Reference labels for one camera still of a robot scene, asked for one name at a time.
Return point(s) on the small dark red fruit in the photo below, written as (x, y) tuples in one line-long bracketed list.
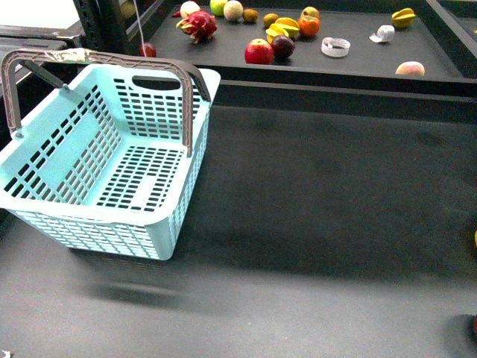
[(147, 50)]

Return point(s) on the yellow starfruit near persimmon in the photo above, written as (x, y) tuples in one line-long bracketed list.
[(282, 26)]

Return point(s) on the brown kiwi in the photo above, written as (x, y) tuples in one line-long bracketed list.
[(250, 15)]

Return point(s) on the green apple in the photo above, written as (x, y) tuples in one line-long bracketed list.
[(217, 7)]

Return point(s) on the orange persimmon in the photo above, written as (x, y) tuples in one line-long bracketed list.
[(308, 26)]

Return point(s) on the pink peach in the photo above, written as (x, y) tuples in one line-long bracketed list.
[(412, 68)]

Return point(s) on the white onion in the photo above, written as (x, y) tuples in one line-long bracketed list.
[(187, 8)]

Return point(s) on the brown-green round fruit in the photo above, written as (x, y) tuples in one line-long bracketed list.
[(269, 19)]

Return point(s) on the black metal shelf post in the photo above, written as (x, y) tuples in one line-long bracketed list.
[(103, 25)]

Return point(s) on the dark purple plum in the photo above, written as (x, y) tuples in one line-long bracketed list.
[(282, 46)]

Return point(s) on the yellow starfruit far right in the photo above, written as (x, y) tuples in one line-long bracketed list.
[(401, 19)]

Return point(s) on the black fruit display tray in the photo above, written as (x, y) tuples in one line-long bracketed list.
[(340, 70)]

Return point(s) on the brown front basket handle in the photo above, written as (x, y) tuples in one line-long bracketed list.
[(29, 58)]

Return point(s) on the pink dragon fruit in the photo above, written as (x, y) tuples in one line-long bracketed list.
[(199, 26)]

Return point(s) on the beige cantaloupe melon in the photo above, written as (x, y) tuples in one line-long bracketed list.
[(233, 10)]

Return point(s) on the light blue plastic basket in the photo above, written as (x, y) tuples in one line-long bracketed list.
[(101, 166)]

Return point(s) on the red apple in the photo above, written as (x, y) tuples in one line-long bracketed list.
[(259, 51)]

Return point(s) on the brown basket handle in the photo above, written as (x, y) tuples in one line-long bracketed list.
[(29, 58), (201, 84)]

